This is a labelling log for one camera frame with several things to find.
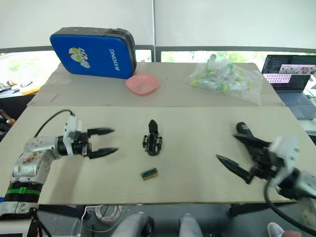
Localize loose black gripper body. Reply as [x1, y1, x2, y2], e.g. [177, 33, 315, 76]
[142, 131, 164, 158]

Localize white shoe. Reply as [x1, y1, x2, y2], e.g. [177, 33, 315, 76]
[267, 222, 285, 237]

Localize dark window frame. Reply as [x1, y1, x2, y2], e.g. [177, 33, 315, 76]
[0, 0, 316, 63]

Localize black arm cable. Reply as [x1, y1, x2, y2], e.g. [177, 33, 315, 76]
[33, 109, 75, 139]
[263, 177, 316, 236]

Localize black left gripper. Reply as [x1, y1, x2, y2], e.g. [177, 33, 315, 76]
[71, 127, 119, 159]

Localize blue cartoon print case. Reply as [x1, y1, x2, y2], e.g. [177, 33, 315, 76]
[49, 27, 137, 80]

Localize open grey laptop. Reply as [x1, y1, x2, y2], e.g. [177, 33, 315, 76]
[261, 54, 316, 120]

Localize coiled white cable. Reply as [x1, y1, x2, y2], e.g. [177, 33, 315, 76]
[72, 204, 123, 235]

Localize yellow flat object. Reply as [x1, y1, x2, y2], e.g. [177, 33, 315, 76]
[19, 82, 41, 96]

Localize clear bag of tubes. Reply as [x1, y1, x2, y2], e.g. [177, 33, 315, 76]
[183, 54, 263, 106]

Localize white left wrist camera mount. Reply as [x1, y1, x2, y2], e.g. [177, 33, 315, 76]
[62, 116, 83, 156]

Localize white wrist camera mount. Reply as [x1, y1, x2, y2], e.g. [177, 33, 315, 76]
[268, 135, 300, 185]
[62, 116, 83, 156]

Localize small green brown block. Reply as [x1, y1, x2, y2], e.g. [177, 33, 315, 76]
[140, 167, 159, 181]

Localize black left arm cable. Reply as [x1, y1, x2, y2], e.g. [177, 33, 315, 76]
[33, 109, 75, 139]

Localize pink plastic dish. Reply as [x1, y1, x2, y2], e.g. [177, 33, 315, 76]
[125, 73, 160, 96]

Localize grey rounded robot leg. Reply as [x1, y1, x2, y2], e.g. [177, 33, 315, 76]
[178, 213, 203, 237]
[111, 212, 155, 237]

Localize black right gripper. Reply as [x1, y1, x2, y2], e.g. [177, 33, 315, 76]
[216, 134, 283, 185]

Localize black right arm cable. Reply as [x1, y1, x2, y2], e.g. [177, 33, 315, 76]
[263, 177, 316, 236]

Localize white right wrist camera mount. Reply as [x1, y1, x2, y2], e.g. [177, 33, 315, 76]
[268, 135, 300, 185]

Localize black table leg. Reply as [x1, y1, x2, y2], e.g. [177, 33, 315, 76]
[227, 202, 297, 218]

